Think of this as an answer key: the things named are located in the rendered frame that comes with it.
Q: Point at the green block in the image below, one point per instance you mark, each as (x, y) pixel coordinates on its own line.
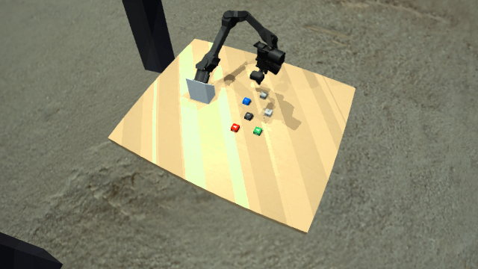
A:
(257, 131)

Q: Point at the red block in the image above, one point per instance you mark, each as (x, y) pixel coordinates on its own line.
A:
(235, 127)

